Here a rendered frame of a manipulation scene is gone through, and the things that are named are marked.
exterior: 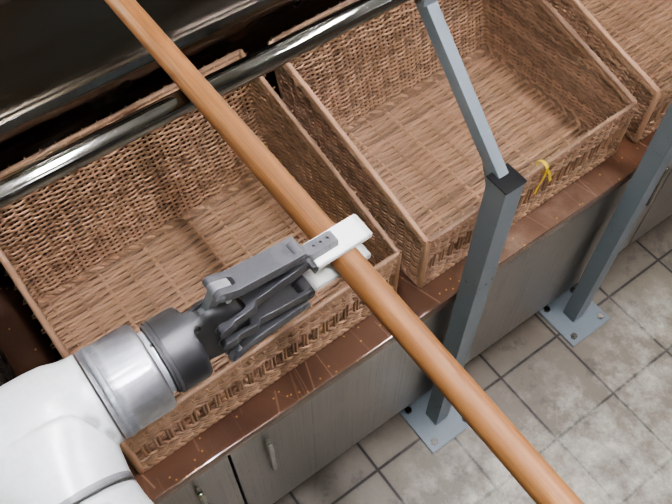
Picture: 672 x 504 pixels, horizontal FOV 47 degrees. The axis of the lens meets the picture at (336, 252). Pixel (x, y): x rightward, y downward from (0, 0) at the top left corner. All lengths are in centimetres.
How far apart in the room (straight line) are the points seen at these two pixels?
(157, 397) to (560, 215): 109
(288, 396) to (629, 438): 100
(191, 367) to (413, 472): 128
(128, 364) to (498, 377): 147
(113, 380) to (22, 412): 7
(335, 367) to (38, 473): 80
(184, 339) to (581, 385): 152
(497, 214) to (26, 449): 77
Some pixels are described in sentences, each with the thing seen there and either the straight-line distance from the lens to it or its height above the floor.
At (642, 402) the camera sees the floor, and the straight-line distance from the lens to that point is 214.
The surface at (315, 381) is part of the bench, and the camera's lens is 138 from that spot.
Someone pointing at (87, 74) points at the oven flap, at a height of 95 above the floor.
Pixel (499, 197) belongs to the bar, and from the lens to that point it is 117.
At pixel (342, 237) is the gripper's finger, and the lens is 76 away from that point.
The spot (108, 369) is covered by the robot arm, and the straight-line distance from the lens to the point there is 69.
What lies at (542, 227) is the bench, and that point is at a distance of 160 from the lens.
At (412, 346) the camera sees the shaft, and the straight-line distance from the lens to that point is 72.
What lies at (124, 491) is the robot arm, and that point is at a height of 121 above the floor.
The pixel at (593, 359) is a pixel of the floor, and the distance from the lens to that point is 215.
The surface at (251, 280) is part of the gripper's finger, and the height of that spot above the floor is 125.
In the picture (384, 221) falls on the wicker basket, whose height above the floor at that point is 67.
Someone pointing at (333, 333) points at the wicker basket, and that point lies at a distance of 139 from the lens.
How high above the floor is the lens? 185
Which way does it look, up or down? 57 degrees down
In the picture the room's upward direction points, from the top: straight up
